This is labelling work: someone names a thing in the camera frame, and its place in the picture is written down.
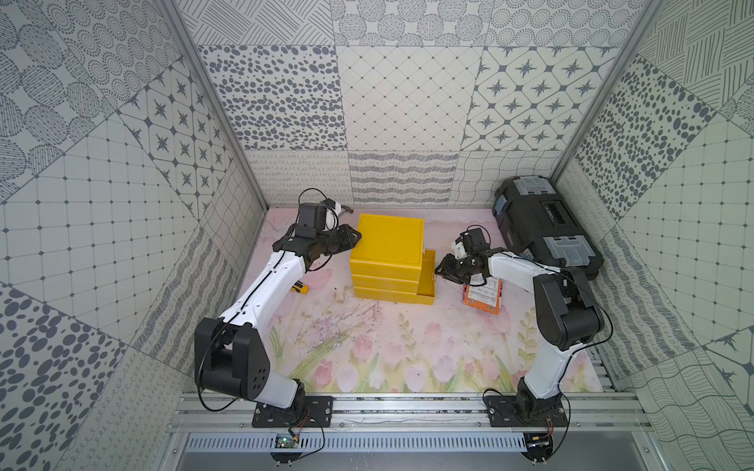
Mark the orange white label seed bag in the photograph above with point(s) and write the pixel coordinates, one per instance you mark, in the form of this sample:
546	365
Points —
484	294

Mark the black plastic toolbox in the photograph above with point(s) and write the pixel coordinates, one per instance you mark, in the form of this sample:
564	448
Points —
534	219

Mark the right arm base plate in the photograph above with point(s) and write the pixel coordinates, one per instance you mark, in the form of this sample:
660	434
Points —
518	411

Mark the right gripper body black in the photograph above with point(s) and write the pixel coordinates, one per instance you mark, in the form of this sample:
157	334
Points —
459	269

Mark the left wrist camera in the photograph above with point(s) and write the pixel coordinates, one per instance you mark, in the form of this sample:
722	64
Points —
321	216

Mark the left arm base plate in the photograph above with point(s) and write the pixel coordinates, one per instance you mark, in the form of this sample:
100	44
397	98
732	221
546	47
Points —
305	412

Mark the yellow bottom drawer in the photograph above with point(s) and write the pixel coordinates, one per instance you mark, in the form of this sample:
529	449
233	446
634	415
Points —
426	290

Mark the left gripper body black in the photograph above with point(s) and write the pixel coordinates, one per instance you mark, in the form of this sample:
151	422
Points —
335	239

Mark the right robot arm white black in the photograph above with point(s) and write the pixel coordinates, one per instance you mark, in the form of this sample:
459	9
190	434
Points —
567	315

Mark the yellow black utility knife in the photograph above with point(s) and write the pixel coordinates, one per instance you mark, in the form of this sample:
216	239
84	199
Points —
300	288

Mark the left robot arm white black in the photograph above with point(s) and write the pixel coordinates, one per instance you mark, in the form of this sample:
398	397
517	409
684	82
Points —
229	354

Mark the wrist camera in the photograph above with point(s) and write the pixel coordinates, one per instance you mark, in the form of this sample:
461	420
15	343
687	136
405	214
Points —
321	216
472	242

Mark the aluminium frame rail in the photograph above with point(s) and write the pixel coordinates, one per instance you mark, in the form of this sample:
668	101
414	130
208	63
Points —
599	412

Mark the yellow plastic drawer cabinet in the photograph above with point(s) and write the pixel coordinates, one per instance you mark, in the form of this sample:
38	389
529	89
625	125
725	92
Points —
387	262

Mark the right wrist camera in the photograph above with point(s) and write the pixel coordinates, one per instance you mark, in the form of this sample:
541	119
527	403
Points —
472	242

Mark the white slotted cable duct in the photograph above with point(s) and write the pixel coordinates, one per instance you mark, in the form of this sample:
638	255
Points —
271	442

